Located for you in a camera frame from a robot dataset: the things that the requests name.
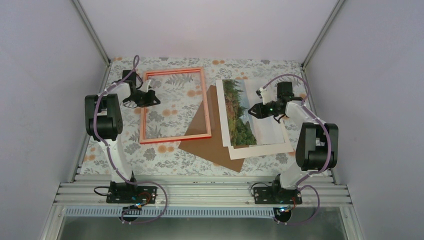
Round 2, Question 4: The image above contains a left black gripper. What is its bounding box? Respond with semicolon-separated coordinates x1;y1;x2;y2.
125;89;160;108

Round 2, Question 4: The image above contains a landscape photo print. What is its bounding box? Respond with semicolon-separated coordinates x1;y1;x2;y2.
215;78;289;148

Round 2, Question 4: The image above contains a white mat board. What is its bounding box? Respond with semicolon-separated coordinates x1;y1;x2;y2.
227;124;294;160

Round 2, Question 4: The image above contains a red picture frame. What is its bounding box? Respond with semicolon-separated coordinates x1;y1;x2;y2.
139;67;212;145

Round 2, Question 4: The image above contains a brown backing board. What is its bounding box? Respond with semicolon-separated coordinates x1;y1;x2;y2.
178;85;244;173

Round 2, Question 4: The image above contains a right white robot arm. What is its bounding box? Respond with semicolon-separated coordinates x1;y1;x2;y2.
248;81;339;204

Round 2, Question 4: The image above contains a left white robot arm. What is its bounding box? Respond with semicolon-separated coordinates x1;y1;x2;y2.
84;70;160;203

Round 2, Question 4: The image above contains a floral patterned table mat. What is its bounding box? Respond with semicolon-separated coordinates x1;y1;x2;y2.
81;56;332;177

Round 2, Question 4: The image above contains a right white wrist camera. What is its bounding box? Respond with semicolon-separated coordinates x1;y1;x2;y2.
256;87;272;105

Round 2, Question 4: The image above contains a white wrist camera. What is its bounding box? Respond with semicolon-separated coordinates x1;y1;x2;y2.
256;87;272;105
140;79;152;93

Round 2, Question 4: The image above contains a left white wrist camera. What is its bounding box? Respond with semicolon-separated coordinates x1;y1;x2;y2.
140;79;152;93

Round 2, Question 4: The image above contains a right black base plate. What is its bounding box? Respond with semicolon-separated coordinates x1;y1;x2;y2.
253;186;303;205

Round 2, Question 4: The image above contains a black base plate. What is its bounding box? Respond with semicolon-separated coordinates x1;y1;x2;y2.
106;185;158;204
253;186;303;205

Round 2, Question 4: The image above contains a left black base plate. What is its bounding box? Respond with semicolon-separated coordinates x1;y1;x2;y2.
106;185;158;204

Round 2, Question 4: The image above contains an aluminium rail base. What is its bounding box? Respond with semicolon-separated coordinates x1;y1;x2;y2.
53;174;352;207

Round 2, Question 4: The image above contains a grey slotted cable duct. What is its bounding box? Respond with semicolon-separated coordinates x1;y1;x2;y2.
64;206;283;218

